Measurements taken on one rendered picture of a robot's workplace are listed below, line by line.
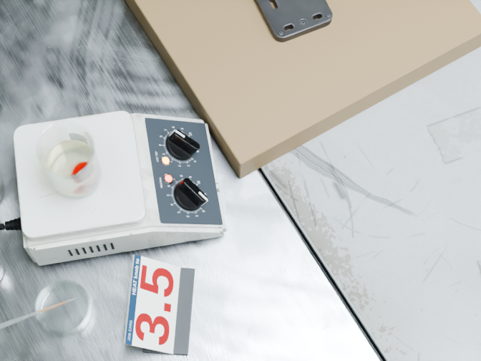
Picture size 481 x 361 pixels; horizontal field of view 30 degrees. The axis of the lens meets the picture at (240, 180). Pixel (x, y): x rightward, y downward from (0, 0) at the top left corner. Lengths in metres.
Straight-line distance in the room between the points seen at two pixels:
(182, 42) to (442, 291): 0.39
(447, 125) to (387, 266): 0.18
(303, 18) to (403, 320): 0.34
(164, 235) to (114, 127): 0.12
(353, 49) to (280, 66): 0.08
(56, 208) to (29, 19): 0.28
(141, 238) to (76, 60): 0.25
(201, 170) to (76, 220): 0.15
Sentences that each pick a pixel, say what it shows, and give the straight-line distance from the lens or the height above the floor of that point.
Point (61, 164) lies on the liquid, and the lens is 0.86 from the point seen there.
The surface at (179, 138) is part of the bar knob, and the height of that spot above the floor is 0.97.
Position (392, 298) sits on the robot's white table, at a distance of 0.95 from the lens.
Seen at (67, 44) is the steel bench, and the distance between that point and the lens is 1.06.
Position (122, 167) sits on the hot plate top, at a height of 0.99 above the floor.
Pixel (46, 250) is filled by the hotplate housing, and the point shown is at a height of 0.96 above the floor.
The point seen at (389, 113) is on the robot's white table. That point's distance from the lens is 1.02.
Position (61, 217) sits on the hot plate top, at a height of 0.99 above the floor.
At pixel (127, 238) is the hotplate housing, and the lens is 0.90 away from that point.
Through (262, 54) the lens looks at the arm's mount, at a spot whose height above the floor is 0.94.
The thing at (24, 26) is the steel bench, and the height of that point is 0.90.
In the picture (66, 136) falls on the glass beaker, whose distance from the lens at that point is 0.86.
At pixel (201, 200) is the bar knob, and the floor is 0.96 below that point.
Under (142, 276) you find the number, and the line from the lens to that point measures 0.91.
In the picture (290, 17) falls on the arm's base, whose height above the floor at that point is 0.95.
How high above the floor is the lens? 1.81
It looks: 69 degrees down
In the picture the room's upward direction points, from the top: 3 degrees clockwise
